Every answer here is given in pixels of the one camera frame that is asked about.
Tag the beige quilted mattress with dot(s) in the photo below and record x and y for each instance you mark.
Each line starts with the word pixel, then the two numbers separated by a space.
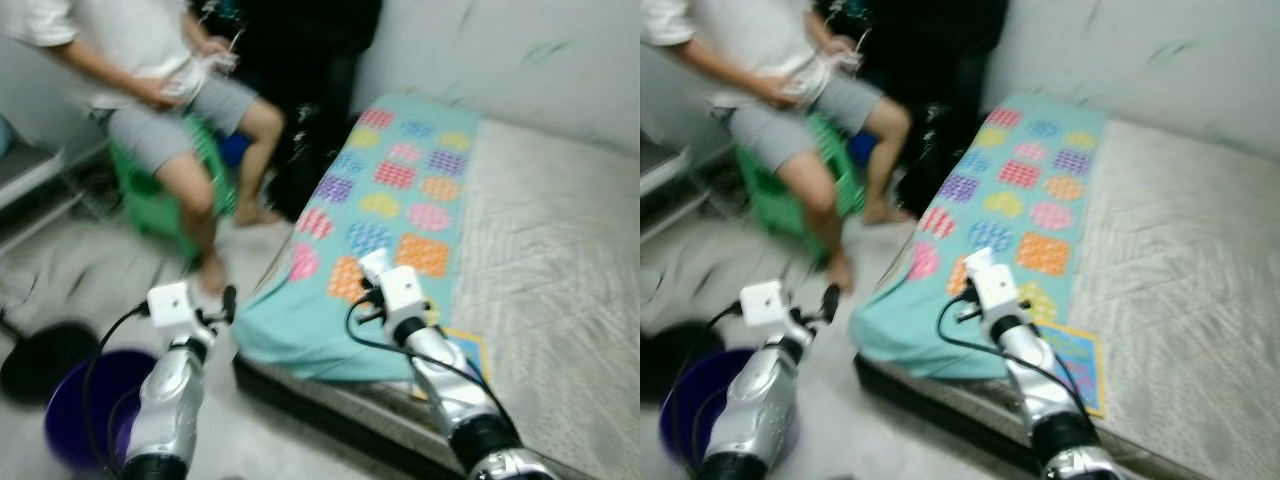
pixel 1190 300
pixel 560 300

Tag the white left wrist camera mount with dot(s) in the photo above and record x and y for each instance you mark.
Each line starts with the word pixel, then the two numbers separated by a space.
pixel 765 303
pixel 170 305

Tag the colourful children's picture book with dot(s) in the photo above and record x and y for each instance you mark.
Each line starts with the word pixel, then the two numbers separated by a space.
pixel 470 355
pixel 1080 365

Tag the purple plastic bucket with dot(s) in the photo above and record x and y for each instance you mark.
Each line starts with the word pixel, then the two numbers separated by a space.
pixel 690 410
pixel 80 410

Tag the person in grey shorts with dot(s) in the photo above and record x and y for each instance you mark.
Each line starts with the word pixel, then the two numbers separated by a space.
pixel 760 40
pixel 130 40

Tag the grey low shelf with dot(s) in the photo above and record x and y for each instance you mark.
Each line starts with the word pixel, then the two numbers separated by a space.
pixel 660 180
pixel 30 175

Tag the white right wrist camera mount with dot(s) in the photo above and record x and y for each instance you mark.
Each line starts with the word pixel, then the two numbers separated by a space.
pixel 403 290
pixel 995 285

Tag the teal blanket with colourful shapes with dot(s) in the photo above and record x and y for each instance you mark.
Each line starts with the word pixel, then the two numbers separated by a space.
pixel 390 200
pixel 1010 190

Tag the green plastic stool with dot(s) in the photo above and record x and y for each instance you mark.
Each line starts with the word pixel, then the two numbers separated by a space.
pixel 775 200
pixel 150 205

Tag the black bulky bag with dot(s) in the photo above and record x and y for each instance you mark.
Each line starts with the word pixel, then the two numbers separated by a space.
pixel 320 90
pixel 940 90

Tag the blue plastic container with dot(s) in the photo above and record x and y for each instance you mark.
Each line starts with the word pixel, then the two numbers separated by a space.
pixel 860 150
pixel 235 150

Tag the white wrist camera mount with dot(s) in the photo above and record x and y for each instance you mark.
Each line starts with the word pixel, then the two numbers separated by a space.
pixel 403 290
pixel 170 305
pixel 995 285
pixel 765 303

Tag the black round base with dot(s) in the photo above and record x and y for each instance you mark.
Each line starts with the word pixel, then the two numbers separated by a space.
pixel 40 365
pixel 670 360

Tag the grey bed frame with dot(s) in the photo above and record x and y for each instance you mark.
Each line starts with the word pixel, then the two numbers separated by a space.
pixel 940 400
pixel 330 410

